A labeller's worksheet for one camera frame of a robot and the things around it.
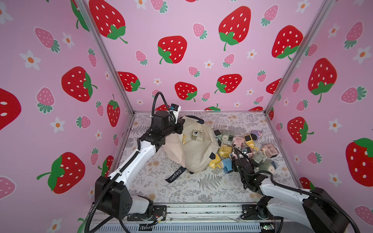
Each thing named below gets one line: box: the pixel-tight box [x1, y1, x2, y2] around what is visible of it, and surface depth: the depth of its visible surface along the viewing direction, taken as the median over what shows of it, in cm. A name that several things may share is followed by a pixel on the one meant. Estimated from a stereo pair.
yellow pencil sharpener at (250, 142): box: [243, 133, 259, 152], surface depth 98 cm
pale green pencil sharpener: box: [252, 151, 267, 165], surface depth 90 cm
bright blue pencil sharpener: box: [221, 157, 234, 174], surface depth 87 cm
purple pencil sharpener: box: [250, 130, 264, 141], surface depth 101 cm
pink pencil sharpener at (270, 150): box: [260, 143, 280, 159], surface depth 95 cm
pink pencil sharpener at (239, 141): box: [233, 135, 245, 148], surface depth 98 cm
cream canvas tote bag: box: [163, 115, 220, 184], surface depth 91 cm
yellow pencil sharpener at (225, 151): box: [219, 145, 233, 158], surface depth 95 cm
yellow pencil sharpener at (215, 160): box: [208, 151, 222, 169], surface depth 90 cm
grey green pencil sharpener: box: [220, 130, 235, 145], surface depth 103 cm
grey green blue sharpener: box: [259, 159, 278, 174], surface depth 86 cm
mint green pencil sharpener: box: [213, 129, 223, 140], surface depth 100 cm
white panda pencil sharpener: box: [190, 128, 205, 142], surface depth 103 cm
